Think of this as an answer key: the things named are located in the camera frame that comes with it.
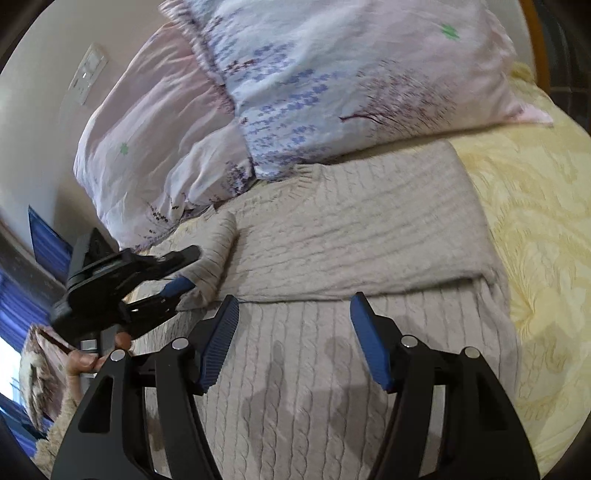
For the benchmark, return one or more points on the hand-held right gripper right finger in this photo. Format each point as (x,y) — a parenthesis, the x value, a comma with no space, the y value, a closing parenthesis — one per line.
(369,341)

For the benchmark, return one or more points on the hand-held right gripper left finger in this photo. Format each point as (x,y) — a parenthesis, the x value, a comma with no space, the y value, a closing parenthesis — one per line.
(221,341)

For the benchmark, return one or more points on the dark panelled furniture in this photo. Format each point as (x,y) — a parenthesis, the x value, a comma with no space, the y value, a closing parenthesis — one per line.
(565,60)

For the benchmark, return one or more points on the yellow patterned bedsheet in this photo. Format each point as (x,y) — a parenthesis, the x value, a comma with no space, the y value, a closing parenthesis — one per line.
(545,230)

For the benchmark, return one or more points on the pink floral pillow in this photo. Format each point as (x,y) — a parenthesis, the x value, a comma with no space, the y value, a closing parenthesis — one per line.
(152,138)

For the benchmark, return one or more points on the white wall switch plate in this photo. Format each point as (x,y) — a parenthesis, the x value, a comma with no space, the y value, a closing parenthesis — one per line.
(87,74)

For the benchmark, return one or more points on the tree print floral pillow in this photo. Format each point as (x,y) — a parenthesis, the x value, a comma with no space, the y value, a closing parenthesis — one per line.
(369,69)

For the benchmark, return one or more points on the pink patterned cloth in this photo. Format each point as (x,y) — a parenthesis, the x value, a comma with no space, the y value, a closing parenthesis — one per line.
(39,374)

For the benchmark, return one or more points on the person's left hand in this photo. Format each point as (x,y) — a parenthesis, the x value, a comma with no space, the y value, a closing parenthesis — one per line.
(85,364)

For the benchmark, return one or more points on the blue curtain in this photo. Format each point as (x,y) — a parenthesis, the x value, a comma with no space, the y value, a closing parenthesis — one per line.
(46,244)

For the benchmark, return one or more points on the wooden headboard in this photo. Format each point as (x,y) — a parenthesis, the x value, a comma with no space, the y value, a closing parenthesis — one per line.
(538,41)

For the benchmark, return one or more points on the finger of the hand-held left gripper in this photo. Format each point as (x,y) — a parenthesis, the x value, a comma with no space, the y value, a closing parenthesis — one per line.
(178,258)
(178,287)

